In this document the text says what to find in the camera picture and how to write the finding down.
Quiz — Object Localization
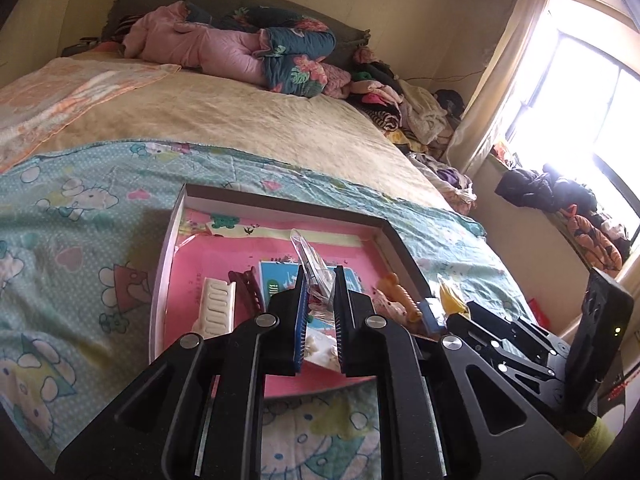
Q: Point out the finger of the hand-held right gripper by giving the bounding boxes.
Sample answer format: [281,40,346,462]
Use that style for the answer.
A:
[465,301,572,363]
[446,312,563,411]

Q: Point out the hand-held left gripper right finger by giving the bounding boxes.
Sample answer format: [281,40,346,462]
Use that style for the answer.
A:
[334,265,587,480]

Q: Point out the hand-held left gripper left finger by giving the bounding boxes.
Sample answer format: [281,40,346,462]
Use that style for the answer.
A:
[55,265,308,480]

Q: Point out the clear plastic packet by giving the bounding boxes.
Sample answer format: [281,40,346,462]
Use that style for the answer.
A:
[289,228,347,320]

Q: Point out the orange toy figure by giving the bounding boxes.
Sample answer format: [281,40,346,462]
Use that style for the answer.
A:
[374,272,425,333]

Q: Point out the dark red hair clip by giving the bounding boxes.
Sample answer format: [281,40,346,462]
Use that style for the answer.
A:
[227,267,267,313]

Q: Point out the yellow plastic clip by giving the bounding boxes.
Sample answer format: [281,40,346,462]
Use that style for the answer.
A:
[438,275,472,319]

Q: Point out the white hair clip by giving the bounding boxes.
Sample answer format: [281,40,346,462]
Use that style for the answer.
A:
[191,276,237,339]

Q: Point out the shallow cardboard box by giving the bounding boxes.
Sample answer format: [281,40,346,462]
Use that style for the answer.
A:
[149,183,451,401]

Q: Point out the person's right forearm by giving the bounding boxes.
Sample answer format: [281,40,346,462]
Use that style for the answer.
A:
[566,414,627,467]

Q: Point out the packet of white beads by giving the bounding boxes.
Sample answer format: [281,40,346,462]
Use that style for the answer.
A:
[302,317,342,373]

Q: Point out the orange and black cloth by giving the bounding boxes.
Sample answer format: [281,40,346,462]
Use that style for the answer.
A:
[564,204,625,272]

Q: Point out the pink children's book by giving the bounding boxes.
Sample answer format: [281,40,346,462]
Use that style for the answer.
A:
[159,208,396,400]

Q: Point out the dark clothes on windowsill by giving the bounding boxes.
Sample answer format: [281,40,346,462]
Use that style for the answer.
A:
[494,166,599,214]

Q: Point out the crumpled purple and white clothes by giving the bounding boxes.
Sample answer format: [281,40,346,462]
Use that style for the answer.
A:
[406,151,479,217]

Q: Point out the beige bedspread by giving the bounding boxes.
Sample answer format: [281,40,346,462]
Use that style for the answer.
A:
[32,65,453,211]

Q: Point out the blue cartoon printed bedsheet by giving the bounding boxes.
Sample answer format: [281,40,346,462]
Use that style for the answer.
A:
[0,140,540,477]

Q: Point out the pile of clothes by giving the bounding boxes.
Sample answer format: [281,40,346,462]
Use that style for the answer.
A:
[344,45,467,157]

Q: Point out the window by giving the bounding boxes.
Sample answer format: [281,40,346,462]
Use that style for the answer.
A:
[504,0,640,283]

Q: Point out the beige curtain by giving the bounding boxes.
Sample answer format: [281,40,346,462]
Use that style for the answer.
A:
[444,0,555,177]

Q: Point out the dark blue floral quilt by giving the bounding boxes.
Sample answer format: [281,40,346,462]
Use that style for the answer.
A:
[215,6,337,99]

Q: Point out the pink quilt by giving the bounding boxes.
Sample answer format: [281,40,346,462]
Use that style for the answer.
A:
[122,1,269,87]

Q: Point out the peach patterned towel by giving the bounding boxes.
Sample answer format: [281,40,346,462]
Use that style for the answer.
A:
[0,56,182,175]

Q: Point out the cream wardrobe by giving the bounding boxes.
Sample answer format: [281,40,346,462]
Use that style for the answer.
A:
[0,0,128,78]

